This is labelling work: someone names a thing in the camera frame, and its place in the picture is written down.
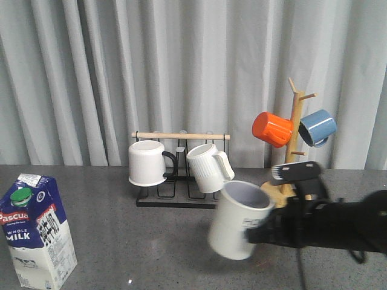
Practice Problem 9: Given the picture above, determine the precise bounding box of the grey curtain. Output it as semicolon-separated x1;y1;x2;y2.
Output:
1;1;386;169

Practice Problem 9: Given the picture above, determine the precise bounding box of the wooden mug tree stand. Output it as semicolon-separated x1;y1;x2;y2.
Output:
261;77;317;208

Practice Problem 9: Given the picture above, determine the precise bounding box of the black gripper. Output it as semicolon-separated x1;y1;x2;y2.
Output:
246;161;333;248

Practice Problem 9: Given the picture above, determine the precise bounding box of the blue mug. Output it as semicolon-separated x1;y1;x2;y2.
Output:
298;109;337;147

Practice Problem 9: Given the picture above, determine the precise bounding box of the white mug black handle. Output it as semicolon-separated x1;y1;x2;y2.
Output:
128;140;178;187

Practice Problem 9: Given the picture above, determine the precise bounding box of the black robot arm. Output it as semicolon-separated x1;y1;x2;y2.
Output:
245;161;386;253

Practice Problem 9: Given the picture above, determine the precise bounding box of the black cable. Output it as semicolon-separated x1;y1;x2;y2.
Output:
296;246;368;290

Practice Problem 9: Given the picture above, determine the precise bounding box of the white ribbed mug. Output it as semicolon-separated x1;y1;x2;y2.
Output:
187;143;235;194

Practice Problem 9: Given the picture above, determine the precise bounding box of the orange mug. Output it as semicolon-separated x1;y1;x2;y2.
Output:
252;112;293;148

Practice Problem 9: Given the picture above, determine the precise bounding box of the pale green mug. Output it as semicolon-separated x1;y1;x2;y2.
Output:
207;180;275;260

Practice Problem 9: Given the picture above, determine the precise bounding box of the blue white milk carton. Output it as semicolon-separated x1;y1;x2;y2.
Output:
1;173;77;289

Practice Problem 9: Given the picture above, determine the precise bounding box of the black wire mug rack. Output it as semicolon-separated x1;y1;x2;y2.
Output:
131;130;230;209

